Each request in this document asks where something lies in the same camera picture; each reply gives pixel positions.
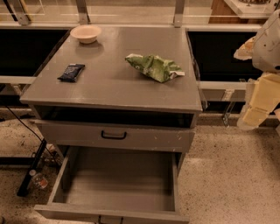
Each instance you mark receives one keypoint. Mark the grey railing post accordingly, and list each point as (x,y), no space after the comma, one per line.
(21,12)
(82,12)
(178,13)

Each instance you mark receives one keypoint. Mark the closed grey upper drawer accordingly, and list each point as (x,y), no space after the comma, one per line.
(143,138)

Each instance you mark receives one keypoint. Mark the open grey lower drawer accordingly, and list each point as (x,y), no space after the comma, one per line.
(113,186)

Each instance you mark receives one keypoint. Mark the dark blue snack packet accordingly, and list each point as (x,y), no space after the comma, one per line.
(71,73)

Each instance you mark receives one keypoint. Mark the grey drawer cabinet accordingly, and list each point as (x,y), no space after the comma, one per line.
(110,90)

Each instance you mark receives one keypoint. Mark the green jalapeno chip bag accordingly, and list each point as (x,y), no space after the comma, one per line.
(155,67)

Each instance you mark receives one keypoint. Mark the wooden cabinet with white top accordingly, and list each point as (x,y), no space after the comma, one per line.
(242,11)

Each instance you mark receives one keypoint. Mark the black drawer handle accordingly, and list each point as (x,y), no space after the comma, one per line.
(113,136)

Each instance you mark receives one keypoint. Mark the clear plastic bottle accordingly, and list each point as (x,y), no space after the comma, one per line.
(38,179)

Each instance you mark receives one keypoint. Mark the black metal stand leg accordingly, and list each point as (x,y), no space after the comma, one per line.
(23,189)

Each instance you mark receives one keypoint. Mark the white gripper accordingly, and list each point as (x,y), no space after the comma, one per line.
(268,48)

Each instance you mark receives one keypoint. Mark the cream ceramic bowl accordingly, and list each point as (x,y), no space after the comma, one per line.
(86,34)

